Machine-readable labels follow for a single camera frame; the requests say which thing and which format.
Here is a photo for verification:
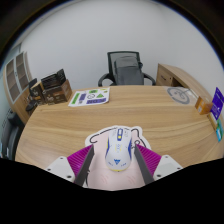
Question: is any low wooden cabinet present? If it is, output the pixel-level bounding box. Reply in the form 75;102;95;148
11;84;46;126

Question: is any white blue computer mouse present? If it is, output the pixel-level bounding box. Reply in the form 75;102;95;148
104;127;133;173

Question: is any pink pig-shaped mouse pad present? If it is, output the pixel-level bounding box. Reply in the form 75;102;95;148
83;125;153;191

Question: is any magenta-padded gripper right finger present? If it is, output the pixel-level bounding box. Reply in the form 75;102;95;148
133;143;184;186

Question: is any brown cardboard box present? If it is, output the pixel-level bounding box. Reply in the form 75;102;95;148
42;79;73;106

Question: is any grey backpack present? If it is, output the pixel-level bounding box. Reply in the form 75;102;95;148
113;55;145;86

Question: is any dark chair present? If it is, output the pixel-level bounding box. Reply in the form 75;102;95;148
0;109;25;159

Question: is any green packet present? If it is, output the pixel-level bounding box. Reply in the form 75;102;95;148
214;119;224;144

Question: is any wooden side desk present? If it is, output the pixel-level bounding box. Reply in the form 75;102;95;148
155;63;214;98

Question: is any white printed leaflet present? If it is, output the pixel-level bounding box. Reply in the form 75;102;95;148
68;87;111;108

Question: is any wooden shelf unit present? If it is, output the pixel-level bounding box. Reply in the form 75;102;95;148
3;50;34;104

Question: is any black mesh office chair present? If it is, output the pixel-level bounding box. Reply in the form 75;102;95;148
97;50;157;88

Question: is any purple pouch bag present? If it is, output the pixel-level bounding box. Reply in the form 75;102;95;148
210;87;224;121

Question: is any black cardboard box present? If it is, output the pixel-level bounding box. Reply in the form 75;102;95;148
40;68;67;90

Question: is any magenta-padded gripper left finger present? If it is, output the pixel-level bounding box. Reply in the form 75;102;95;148
44;144;95;187

